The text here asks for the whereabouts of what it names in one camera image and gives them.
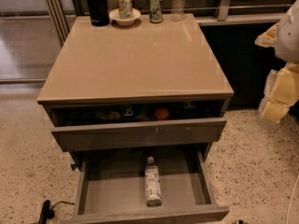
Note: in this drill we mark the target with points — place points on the tan top drawer cabinet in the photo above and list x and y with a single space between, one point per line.
146 63

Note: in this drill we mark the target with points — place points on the clear blue label plastic bottle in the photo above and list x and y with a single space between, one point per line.
152 184

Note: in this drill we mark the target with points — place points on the grey top drawer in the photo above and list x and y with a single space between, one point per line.
203 126

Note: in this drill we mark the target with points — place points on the grey drawer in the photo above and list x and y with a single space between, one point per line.
111 189
203 126

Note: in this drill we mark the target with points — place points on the grey middle drawer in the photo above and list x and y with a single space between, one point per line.
111 189

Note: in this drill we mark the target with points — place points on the metal railing shelf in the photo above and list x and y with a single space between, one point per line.
228 12

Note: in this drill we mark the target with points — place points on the black cable plug on floor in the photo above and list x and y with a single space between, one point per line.
47 211

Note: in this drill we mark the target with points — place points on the black snack bag in drawer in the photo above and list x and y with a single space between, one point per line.
123 113

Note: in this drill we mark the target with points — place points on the clear water bottle at back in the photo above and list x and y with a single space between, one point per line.
177 10

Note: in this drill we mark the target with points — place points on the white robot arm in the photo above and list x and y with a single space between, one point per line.
287 40

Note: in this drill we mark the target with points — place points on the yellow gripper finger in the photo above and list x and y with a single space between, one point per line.
268 38
281 92

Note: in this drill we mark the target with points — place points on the black insulated flask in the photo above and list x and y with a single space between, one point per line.
98 12

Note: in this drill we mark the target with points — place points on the orange fruit in drawer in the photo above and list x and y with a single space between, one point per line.
161 113

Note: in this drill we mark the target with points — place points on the green soda can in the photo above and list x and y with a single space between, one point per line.
155 11

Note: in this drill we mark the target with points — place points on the green can in bowl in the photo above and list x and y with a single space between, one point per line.
125 9

